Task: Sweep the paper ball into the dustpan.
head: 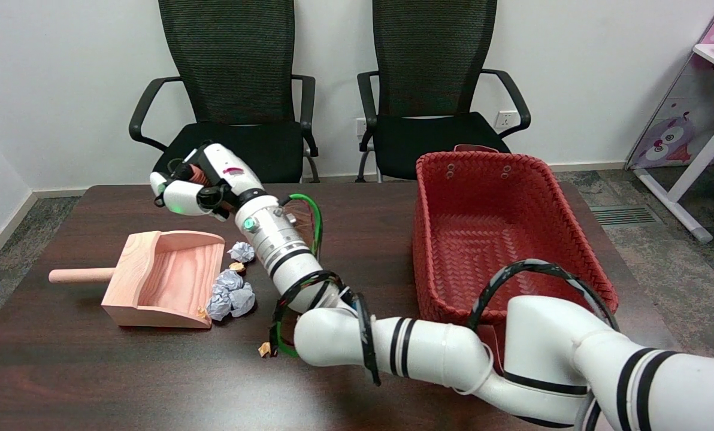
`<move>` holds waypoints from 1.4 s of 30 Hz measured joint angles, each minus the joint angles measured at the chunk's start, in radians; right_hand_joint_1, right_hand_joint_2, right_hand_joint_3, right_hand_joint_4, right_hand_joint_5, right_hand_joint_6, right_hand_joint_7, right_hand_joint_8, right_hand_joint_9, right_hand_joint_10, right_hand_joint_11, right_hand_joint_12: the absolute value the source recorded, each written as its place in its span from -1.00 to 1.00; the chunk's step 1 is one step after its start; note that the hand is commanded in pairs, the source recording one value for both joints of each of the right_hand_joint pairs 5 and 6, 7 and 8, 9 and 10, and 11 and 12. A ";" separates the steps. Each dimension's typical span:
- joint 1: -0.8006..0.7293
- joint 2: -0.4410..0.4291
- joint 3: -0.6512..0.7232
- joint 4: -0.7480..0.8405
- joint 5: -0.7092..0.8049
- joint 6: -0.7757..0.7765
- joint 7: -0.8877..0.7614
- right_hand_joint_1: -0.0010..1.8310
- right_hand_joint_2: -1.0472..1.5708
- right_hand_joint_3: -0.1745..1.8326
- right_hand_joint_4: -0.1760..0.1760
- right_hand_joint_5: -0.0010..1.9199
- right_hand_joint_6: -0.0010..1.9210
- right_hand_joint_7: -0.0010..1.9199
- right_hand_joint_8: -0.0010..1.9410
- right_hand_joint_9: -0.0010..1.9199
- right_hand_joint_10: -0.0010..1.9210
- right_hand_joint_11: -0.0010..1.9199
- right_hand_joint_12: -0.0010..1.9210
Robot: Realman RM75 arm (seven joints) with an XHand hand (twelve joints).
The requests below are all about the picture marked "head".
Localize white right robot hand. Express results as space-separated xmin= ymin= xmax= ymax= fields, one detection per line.
xmin=149 ymin=142 xmax=266 ymax=222

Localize white paper ball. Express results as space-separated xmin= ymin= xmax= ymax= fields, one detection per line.
xmin=228 ymin=241 xmax=256 ymax=264
xmin=205 ymin=290 xmax=233 ymax=322
xmin=229 ymin=284 xmax=256 ymax=318
xmin=216 ymin=269 xmax=245 ymax=293

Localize wooden dustpan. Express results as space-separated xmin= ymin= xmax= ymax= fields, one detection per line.
xmin=49 ymin=230 xmax=226 ymax=330

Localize black mesh office chair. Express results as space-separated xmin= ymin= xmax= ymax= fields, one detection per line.
xmin=356 ymin=0 xmax=531 ymax=183
xmin=128 ymin=0 xmax=320 ymax=185

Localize red woven basket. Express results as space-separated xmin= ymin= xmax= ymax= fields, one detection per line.
xmin=411 ymin=144 xmax=620 ymax=375

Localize grey floor vent grille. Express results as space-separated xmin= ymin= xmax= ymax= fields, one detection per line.
xmin=589 ymin=205 xmax=663 ymax=226

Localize owl print side panel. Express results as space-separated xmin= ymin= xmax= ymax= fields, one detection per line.
xmin=625 ymin=57 xmax=714 ymax=171

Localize black sleeved cable loop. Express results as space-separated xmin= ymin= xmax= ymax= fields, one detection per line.
xmin=466 ymin=259 xmax=621 ymax=333

